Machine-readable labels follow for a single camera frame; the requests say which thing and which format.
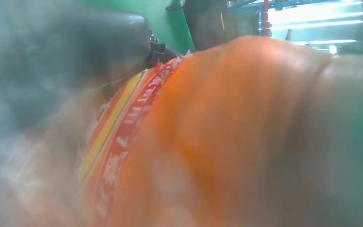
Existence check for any orange detergent bottle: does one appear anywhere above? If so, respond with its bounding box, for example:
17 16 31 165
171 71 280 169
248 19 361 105
0 35 363 227

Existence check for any blue metal rack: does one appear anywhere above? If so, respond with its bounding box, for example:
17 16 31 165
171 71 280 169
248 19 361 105
228 0 363 38

